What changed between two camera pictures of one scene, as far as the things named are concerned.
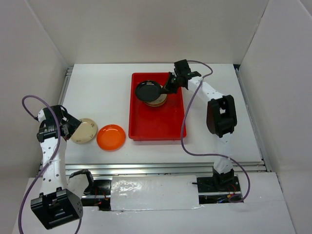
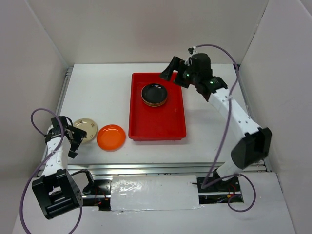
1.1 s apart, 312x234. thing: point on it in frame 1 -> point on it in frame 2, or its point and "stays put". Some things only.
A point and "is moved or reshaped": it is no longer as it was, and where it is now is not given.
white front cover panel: x=154 y=192 stays put
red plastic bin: x=166 y=122 stays put
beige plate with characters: x=86 y=131 stays put
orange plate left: x=110 y=137 stays put
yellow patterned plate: x=157 y=105 stays put
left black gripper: x=72 y=123 -> x=79 y=135
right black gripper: x=167 y=88 -> x=167 y=73
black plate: x=147 y=90 is moved or reshaped
